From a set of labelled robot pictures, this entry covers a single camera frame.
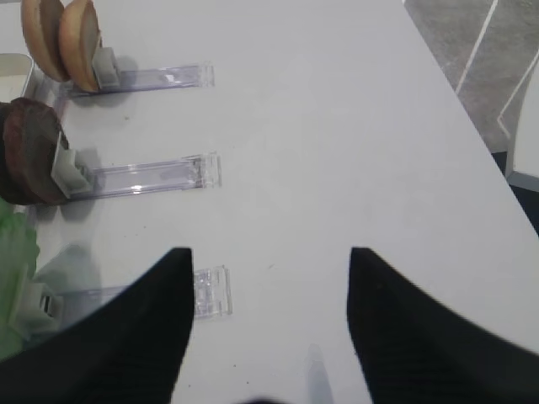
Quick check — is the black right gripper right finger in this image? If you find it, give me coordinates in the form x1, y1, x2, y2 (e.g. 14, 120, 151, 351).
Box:
347, 247, 538, 403

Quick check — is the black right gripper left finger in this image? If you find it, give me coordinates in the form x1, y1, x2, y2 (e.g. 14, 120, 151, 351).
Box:
1, 247, 195, 403

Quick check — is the clear lettuce rack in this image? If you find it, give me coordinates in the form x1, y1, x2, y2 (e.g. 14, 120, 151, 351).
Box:
8, 266, 232, 341

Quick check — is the green lettuce leaf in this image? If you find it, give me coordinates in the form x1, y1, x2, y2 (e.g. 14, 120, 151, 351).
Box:
1, 199, 40, 360

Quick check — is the rear brown meat patty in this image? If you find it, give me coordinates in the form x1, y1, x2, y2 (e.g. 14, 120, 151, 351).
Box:
0, 102, 32, 205

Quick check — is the brown meat patty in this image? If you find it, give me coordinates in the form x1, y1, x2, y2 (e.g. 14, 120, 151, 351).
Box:
3, 98, 69, 205
0, 102, 32, 205

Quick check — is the front brown meat patty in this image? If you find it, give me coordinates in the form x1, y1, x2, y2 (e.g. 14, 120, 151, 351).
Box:
3, 98, 69, 205

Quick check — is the clear bread rack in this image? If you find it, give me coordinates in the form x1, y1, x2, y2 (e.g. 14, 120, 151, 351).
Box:
59, 47, 215, 98

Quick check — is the front bread bun slice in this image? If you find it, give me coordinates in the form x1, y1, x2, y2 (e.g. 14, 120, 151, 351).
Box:
59, 0, 102, 93

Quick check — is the bread bun slice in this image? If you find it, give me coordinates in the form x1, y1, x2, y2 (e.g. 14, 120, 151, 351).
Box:
59, 0, 102, 93
21, 0, 70, 82

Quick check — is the rear bread bun slice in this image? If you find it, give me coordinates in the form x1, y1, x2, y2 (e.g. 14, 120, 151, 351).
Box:
21, 0, 70, 82

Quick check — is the clear patty rack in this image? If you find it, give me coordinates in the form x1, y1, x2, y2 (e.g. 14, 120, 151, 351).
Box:
51, 145, 221, 201

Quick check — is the white chair edge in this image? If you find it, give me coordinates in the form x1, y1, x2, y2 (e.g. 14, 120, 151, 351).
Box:
505, 66, 539, 192

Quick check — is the cream white tray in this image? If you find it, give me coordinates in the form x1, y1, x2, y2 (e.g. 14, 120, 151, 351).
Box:
0, 53, 36, 103

